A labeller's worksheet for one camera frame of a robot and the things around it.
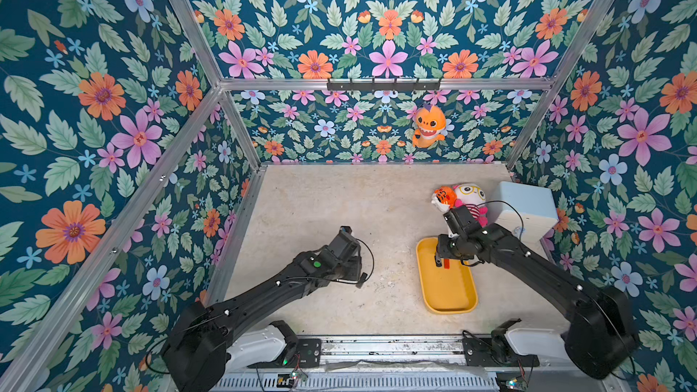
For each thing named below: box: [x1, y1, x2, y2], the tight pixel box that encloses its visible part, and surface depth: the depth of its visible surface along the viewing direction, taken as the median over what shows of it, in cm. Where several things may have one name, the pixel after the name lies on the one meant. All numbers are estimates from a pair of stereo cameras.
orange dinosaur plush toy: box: [412, 103, 447, 148], surface depth 100 cm
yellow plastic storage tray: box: [416, 236, 478, 314], surface depth 88 cm
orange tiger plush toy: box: [431, 185, 458, 213], surface depth 103 cm
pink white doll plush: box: [453, 182, 490, 228], surface depth 103 cm
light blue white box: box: [487, 181, 560, 261], surface depth 92 cm
